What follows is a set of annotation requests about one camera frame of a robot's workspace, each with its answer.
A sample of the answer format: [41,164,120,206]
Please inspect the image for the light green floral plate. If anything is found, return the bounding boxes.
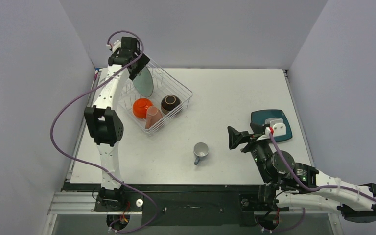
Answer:
[133,67,154,97]

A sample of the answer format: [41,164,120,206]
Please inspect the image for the orange bowl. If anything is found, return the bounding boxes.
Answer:
[132,98,153,119]

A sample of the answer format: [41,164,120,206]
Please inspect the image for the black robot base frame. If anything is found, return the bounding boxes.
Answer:
[50,183,306,235]

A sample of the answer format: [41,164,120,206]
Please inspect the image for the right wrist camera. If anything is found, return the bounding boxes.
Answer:
[257,117,287,141]

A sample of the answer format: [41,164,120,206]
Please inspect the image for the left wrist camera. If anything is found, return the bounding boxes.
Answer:
[106,39,121,52]

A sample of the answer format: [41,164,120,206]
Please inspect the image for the black patterned bowl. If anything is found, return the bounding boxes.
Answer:
[161,94,181,115]

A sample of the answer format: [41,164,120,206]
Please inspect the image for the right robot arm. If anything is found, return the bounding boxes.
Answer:
[227,122,376,223]

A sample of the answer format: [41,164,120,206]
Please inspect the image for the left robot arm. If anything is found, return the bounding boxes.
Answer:
[84,37,154,212]

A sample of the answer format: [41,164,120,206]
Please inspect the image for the dark teal square plate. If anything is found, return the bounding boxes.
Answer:
[251,109,293,142]

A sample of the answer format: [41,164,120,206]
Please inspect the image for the pink floral mug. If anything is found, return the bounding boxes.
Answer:
[145,105,163,129]

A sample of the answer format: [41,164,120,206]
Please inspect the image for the white wire dish rack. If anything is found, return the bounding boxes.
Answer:
[117,60,192,134]

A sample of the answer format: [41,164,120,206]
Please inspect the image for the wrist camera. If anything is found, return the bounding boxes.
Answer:
[106,39,121,52]
[257,117,287,141]

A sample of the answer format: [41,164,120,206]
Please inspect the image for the white blue-handled cup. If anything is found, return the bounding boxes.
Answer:
[193,142,209,165]

